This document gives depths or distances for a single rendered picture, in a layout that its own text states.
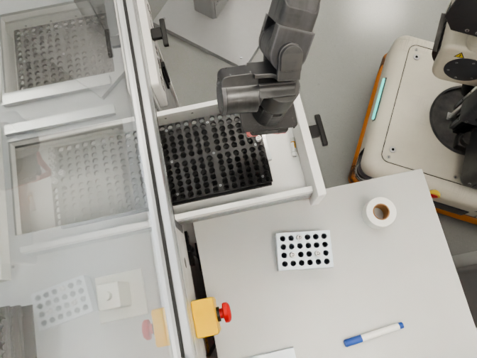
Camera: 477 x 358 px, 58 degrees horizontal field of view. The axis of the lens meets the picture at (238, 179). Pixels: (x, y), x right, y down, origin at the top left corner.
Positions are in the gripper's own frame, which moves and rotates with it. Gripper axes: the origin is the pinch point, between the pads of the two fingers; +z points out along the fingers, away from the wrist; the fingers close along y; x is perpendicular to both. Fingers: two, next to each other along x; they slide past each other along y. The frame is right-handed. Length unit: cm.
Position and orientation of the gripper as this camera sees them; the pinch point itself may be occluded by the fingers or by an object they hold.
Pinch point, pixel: (258, 129)
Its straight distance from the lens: 86.0
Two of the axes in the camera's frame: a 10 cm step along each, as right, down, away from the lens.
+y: -9.7, 1.2, -1.9
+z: -1.6, 2.4, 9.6
